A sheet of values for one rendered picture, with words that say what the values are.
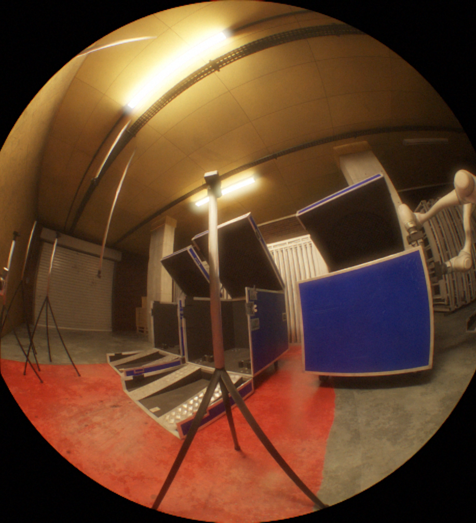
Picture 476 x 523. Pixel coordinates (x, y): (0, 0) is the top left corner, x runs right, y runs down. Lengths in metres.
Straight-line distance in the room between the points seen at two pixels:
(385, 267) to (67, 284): 7.06
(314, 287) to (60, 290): 6.58
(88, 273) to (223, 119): 6.07
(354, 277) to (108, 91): 3.38
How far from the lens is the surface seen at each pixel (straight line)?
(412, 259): 1.29
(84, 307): 6.67
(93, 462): 1.10
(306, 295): 1.43
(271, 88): 2.65
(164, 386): 1.70
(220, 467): 0.98
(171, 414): 1.35
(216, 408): 1.26
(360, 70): 3.04
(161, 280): 4.15
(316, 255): 3.44
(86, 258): 6.87
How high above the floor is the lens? 0.76
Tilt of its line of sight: 16 degrees up
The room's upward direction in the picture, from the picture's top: 4 degrees counter-clockwise
